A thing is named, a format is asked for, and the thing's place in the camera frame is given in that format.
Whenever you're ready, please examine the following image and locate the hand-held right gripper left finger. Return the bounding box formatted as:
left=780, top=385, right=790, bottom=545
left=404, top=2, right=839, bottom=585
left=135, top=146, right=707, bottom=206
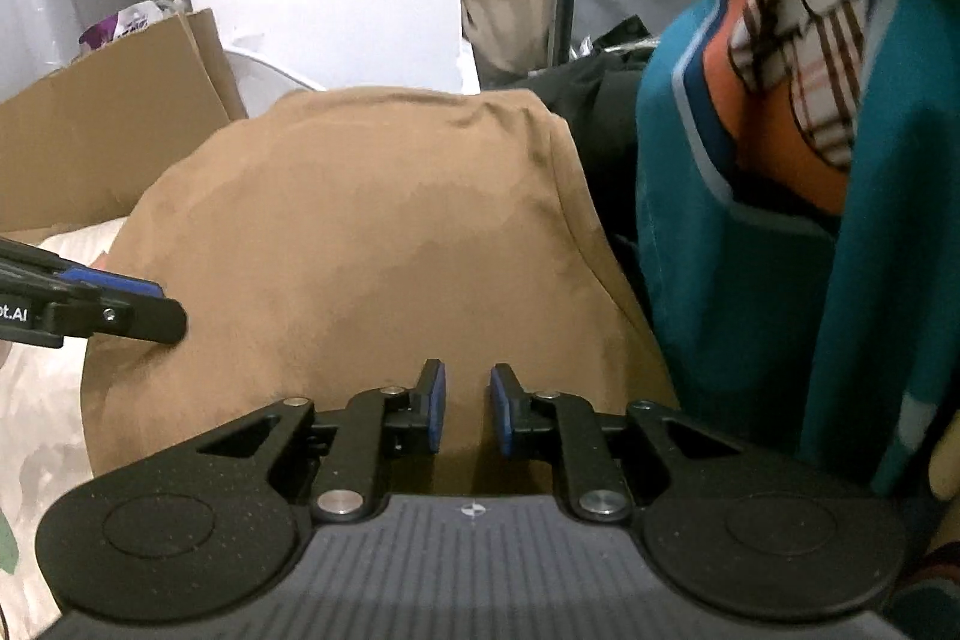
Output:
left=90, top=359, right=447, bottom=522

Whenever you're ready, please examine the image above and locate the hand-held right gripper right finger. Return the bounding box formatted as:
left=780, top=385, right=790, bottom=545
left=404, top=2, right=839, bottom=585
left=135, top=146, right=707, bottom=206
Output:
left=491, top=362, right=856, bottom=522

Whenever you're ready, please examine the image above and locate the white plastic basin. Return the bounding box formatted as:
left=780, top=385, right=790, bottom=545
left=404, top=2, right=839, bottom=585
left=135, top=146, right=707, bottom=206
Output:
left=221, top=47, right=327, bottom=120

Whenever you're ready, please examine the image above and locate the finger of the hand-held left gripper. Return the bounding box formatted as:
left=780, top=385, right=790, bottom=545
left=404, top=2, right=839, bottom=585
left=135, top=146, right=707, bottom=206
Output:
left=0, top=239, right=162, bottom=301
left=45, top=297, right=188, bottom=348

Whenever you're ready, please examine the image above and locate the brown printed t-shirt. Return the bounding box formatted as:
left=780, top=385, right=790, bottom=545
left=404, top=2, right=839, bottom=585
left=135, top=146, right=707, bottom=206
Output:
left=79, top=89, right=680, bottom=513

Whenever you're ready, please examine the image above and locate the teal patterned garment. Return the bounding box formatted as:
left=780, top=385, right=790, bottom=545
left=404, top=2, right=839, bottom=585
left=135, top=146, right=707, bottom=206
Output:
left=636, top=0, right=960, bottom=498

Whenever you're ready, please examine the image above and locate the bear print bed sheet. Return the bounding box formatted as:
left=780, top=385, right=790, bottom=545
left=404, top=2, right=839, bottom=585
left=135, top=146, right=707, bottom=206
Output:
left=0, top=216, right=128, bottom=640

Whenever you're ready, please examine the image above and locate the black folded garment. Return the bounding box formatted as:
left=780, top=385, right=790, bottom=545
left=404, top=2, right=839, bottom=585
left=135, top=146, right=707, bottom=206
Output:
left=525, top=51, right=661, bottom=311

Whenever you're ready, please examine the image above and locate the purple packet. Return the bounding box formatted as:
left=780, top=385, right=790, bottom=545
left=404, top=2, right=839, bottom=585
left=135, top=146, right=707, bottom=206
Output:
left=79, top=2, right=162, bottom=55

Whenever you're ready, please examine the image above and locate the brown cardboard sheet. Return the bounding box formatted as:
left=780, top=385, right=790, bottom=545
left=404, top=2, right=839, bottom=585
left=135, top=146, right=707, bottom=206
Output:
left=0, top=6, right=248, bottom=236

